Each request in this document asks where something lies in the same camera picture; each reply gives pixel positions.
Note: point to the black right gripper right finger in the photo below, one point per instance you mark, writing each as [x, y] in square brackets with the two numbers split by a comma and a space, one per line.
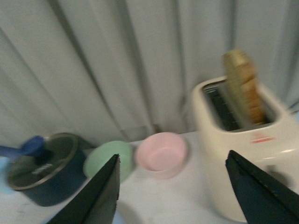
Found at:
[262, 198]

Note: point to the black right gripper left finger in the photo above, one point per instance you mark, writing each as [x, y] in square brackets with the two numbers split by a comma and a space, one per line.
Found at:
[96, 203]

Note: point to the green bowl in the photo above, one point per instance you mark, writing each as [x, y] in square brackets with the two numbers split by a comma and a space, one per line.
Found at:
[99, 156]

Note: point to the cream toaster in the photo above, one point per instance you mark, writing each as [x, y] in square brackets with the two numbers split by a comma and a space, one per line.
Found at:
[273, 146]

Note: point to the dark blue saucepan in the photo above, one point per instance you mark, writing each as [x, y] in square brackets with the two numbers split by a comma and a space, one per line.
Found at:
[61, 186]

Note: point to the glass pot lid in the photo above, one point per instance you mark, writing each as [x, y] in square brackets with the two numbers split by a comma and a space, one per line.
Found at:
[28, 172]

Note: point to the pink bowl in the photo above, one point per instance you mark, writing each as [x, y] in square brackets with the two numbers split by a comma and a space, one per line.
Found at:
[162, 155]

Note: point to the light blue cup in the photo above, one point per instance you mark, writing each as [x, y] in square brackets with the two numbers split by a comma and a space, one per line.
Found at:
[4, 168]

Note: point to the bread slice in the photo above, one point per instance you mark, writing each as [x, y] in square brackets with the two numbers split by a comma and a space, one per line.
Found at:
[242, 85]

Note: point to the grey curtain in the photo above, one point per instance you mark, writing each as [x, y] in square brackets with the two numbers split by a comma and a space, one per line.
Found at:
[125, 69]

